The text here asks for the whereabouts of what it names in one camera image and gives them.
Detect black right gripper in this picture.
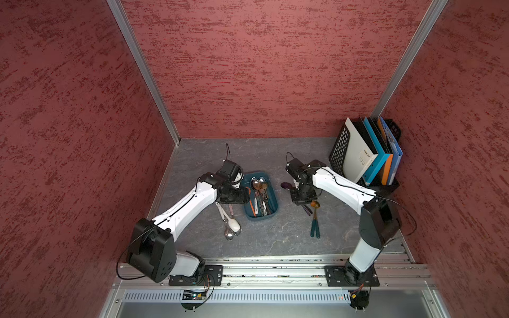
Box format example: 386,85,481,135
288,180,317,205

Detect orange plastic spoon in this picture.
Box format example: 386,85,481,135
249,200,258,218

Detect white handle steel spoon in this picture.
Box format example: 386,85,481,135
254,190,261,217

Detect patterned handle steel spoon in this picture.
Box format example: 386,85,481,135
265,190,274,215

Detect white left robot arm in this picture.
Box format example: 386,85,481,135
126,171,249,283

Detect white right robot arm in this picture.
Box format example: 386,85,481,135
286,158,402,284

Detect purple iridescent spoon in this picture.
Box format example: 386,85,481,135
280,182,314,216

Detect teal plastic storage box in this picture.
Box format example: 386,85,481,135
241,171,278,221

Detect black mesh file rack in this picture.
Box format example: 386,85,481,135
329,117,403,196

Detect white folder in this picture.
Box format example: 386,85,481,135
343,118,378,183

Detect teal folder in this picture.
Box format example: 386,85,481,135
363,117,392,186

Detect orange folder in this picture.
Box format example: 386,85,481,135
377,117,394,186

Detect black folder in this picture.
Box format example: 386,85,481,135
349,119,387,164

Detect blue folder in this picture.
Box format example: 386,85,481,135
377,117,403,186

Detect pink handled spoon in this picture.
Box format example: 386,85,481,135
229,204,241,235

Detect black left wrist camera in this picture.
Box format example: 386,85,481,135
217,160,244,186

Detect white handled steel spoon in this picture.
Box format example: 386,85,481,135
217,205,234,241

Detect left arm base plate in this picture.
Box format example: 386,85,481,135
168,265,223,287

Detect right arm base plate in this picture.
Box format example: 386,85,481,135
324,265,380,288

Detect aluminium rail frame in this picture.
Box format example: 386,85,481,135
100,252,449,317

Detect aluminium corner post left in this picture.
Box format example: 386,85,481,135
107,0,181,146

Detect aluminium corner post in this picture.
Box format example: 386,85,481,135
370,0,448,118
107,0,181,146

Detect aluminium corner post right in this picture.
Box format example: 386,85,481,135
370,0,448,118

